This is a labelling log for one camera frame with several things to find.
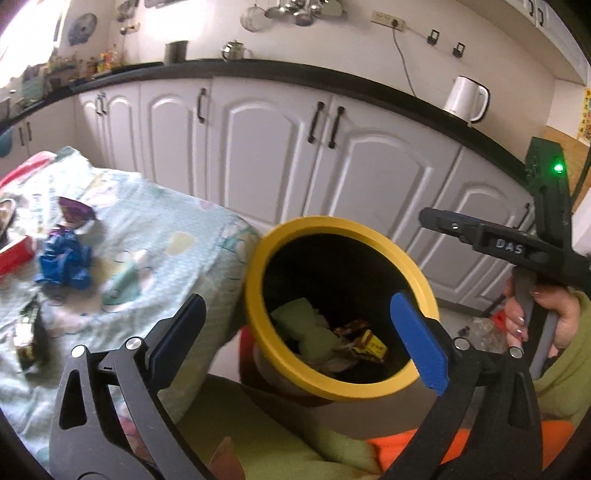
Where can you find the blue hanging bin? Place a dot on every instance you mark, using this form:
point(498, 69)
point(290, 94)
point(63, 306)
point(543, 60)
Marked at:
point(4, 143)

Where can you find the person's right hand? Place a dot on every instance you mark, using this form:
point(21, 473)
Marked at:
point(565, 318)

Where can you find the black countertop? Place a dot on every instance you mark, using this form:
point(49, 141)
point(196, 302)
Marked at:
point(323, 76)

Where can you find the steel teapot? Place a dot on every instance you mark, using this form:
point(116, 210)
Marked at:
point(234, 50)

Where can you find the red packet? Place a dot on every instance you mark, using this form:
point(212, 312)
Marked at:
point(16, 256)

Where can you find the row of hanging steel utensils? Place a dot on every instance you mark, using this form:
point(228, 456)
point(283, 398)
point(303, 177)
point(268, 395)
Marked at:
point(300, 11)

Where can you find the row of bottles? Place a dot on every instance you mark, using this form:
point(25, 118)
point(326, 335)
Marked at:
point(92, 62)

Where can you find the round wall decoration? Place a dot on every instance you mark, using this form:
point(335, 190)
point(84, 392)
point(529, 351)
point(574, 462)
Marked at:
point(83, 28)

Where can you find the person's right forearm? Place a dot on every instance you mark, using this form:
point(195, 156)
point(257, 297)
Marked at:
point(572, 378)

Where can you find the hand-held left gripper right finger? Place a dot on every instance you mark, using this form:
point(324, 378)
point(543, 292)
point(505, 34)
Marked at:
point(420, 341)

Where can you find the brown candy wrapper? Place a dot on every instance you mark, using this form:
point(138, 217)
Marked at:
point(27, 332)

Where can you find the person's green clothing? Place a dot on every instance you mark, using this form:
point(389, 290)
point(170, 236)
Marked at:
point(277, 443)

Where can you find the teal storage box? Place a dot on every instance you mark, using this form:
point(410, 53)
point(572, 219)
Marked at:
point(33, 85)

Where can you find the pink blanket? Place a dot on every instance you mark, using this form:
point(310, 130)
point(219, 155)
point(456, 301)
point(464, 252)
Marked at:
point(27, 162)

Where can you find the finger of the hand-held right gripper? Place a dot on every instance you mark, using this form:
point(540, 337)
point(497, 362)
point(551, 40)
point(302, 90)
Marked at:
point(480, 235)

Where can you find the wall poster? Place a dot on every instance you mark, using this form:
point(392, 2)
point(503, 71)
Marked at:
point(586, 115)

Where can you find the steel plate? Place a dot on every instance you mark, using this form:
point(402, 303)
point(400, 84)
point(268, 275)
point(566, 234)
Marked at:
point(4, 217)

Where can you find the hanging steel strainer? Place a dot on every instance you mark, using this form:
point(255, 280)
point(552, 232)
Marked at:
point(251, 21)

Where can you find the blue wrapper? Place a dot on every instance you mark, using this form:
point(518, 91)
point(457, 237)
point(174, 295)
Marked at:
point(60, 263)

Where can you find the tall steel pot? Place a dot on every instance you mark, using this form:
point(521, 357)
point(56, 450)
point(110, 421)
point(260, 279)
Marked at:
point(177, 51)

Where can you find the white upper cabinets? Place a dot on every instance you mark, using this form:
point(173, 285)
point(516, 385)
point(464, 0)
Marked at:
point(568, 37)

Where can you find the white electric kettle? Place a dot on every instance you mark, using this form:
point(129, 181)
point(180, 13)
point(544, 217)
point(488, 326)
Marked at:
point(464, 99)

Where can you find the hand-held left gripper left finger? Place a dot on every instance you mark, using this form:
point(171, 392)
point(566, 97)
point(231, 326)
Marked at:
point(178, 341)

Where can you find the window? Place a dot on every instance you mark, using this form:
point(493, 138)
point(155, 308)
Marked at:
point(23, 32)

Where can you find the wall socket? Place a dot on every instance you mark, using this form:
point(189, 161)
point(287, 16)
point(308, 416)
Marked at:
point(388, 19)

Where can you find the purple wrapper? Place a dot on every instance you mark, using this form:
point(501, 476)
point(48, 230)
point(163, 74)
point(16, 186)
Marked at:
point(74, 212)

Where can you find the orange cloth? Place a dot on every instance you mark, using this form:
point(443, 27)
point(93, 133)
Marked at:
point(397, 454)

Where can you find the white lower cabinets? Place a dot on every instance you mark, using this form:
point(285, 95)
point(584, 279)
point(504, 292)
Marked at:
point(258, 152)

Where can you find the black wall hook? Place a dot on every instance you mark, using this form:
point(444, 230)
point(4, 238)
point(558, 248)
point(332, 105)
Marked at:
point(433, 37)
point(458, 49)

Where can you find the clear plastic bag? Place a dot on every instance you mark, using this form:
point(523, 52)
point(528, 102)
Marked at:
point(482, 330)

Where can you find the yellow rimmed black bin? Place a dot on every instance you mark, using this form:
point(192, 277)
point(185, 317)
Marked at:
point(295, 230)

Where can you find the brown yellow wrapper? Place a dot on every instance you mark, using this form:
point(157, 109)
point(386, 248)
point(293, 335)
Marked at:
point(369, 347)

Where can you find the green mesh sponge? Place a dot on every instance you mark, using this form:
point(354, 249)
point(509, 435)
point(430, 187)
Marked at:
point(300, 316)

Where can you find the light blue cartoon blanket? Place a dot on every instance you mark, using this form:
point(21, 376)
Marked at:
point(161, 221)

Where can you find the white cabinets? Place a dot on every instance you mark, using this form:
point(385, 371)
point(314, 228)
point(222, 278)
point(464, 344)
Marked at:
point(258, 152)
point(568, 37)

